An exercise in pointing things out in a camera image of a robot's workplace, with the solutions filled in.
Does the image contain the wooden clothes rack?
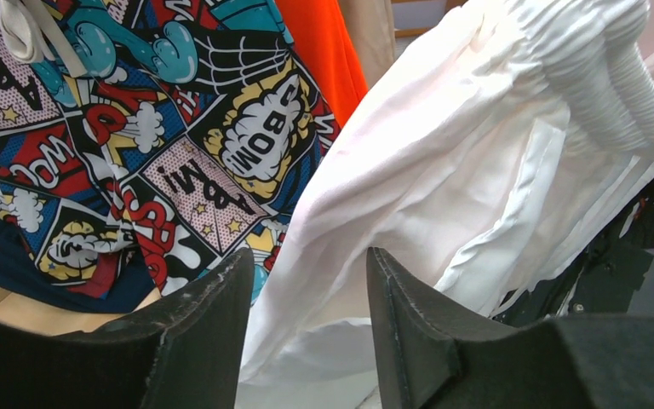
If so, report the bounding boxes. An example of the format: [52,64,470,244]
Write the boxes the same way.
[0,288,122,336]

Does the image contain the beige shorts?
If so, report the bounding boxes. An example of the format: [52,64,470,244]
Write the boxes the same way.
[339,0,396,89]

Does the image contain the orange shorts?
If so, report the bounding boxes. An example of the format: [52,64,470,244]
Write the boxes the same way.
[276,0,368,126]

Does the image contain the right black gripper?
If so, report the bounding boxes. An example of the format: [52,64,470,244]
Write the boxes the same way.
[493,178,654,326]

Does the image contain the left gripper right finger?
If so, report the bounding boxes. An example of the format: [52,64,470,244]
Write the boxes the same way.
[366,247,654,408]

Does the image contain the comic print shorts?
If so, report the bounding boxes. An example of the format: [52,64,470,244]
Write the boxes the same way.
[0,1,340,313]

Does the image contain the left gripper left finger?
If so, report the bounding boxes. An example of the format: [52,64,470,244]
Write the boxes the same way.
[0,249,255,408]

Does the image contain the white shorts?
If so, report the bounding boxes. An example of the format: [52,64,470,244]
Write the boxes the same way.
[236,1,654,408]

